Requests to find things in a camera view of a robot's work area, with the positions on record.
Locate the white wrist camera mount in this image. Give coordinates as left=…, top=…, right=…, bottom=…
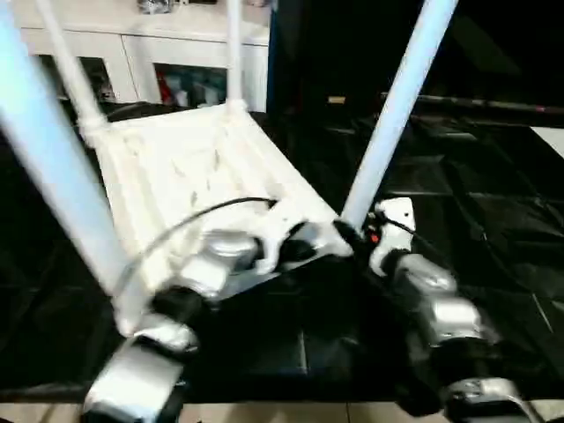
left=367, top=197, right=419, bottom=278
left=252, top=199, right=310, bottom=275

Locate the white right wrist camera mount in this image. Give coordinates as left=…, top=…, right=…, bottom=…
left=367, top=197, right=419, bottom=278

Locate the blue vertical strip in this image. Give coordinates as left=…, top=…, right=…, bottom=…
left=268, top=0, right=284, bottom=115

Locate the dark grey tube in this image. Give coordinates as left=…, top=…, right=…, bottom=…
left=417, top=93, right=564, bottom=115

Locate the white plastic table top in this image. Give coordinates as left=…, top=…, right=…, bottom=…
left=78, top=102, right=354, bottom=337

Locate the black work surface mat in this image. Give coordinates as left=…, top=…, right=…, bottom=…
left=0, top=96, right=564, bottom=415

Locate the white glass-door cabinet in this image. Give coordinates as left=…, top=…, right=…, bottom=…
left=19, top=0, right=273, bottom=112

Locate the black backdrop cloth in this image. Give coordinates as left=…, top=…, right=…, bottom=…
left=279, top=0, right=564, bottom=115

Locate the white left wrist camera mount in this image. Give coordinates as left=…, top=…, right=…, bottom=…
left=252, top=199, right=310, bottom=275

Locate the grey patterned bundle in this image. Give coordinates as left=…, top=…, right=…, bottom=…
left=137, top=0, right=176, bottom=15

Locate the red white bottle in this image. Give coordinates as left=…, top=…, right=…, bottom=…
left=157, top=74, right=174, bottom=105

